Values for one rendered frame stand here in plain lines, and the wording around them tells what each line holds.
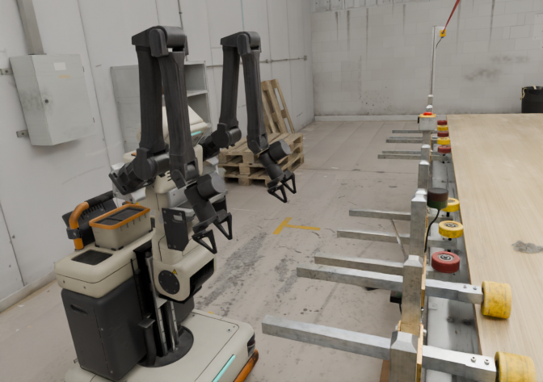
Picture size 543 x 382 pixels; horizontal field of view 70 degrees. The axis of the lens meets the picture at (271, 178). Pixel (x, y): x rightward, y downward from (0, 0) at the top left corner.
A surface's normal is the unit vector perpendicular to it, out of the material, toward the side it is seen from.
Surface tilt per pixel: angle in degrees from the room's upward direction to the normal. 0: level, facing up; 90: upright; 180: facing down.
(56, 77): 90
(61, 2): 90
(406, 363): 90
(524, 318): 0
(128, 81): 90
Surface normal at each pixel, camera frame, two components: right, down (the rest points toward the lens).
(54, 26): 0.93, 0.05
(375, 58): -0.37, 0.29
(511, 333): -0.07, -0.95
